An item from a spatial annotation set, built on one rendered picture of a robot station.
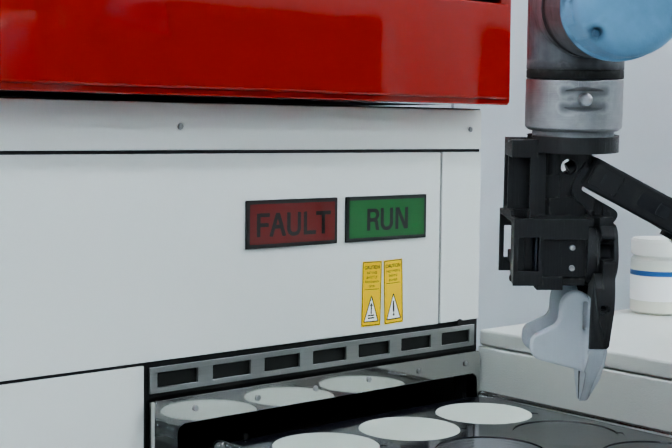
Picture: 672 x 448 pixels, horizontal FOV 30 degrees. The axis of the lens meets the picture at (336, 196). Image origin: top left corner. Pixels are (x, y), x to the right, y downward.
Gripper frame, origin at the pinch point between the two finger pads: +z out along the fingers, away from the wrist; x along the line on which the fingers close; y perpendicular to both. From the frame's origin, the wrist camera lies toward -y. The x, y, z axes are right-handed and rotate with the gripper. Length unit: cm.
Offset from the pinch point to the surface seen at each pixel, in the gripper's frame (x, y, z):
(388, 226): -36.3, 13.8, -7.5
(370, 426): -23.6, 16.2, 10.8
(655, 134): -315, -96, 1
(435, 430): -22.0, 9.9, 10.7
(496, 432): -21.1, 4.1, 10.6
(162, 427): -16.2, 36.1, 8.5
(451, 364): -40.3, 6.1, 8.7
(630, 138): -307, -85, 2
